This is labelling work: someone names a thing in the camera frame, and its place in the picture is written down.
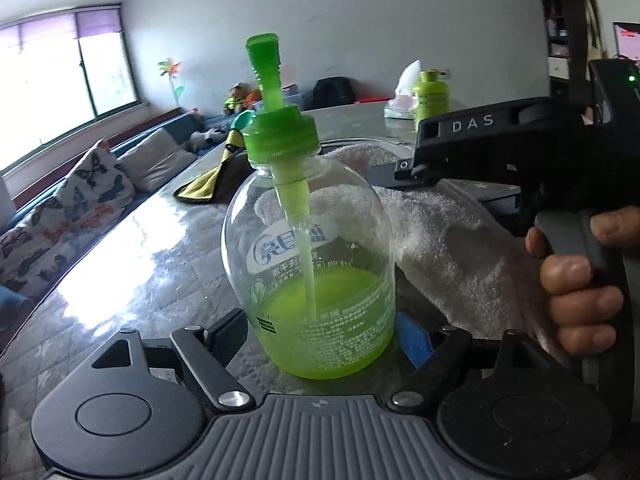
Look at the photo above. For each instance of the butterfly print cushion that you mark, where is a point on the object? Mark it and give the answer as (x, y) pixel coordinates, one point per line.
(100, 180)
(45, 250)

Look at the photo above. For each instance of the tissue pack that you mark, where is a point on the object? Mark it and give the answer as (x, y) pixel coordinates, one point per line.
(400, 105)

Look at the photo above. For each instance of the pale pink towel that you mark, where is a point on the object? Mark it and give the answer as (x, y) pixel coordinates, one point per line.
(450, 245)

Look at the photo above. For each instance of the clear storage box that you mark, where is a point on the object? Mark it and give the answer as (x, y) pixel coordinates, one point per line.
(297, 97)

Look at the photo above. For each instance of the orange plush toy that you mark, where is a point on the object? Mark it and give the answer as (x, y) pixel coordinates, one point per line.
(252, 97)

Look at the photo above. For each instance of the green plastic basin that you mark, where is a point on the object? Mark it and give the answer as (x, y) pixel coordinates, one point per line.
(244, 122)

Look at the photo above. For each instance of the blue sofa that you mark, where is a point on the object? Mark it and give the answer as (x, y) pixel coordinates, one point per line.
(180, 130)

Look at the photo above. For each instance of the window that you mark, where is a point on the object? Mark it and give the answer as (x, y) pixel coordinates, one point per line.
(60, 85)

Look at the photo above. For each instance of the dark shelf unit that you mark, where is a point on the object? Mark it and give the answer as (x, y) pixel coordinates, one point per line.
(555, 10)

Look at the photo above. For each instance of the grey cushion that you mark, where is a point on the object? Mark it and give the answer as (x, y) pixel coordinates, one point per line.
(155, 160)

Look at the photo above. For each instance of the black white plush toy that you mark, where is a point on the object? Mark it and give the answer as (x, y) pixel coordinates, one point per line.
(207, 137)

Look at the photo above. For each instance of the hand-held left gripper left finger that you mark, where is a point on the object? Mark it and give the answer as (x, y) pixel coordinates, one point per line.
(227, 335)

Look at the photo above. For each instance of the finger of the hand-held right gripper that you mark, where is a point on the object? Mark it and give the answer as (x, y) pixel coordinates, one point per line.
(415, 170)

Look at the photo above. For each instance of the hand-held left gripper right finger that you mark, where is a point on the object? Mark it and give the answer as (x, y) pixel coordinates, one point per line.
(412, 340)

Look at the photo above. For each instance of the person's right hand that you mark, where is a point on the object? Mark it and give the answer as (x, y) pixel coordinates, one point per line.
(580, 310)

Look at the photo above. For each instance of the black bag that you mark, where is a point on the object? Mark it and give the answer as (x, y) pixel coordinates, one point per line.
(334, 92)

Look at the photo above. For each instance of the clear pump soap bottle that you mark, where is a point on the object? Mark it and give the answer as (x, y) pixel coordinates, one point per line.
(300, 240)

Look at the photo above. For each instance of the teddy bear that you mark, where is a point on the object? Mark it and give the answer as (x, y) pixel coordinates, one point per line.
(234, 100)

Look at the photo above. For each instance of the small green bottle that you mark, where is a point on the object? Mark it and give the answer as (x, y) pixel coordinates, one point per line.
(430, 100)

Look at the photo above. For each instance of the yellow grey microfibre cloth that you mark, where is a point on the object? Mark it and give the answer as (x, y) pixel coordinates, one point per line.
(207, 185)

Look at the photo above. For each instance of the pinwheel flower toy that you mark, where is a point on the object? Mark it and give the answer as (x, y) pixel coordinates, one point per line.
(170, 72)

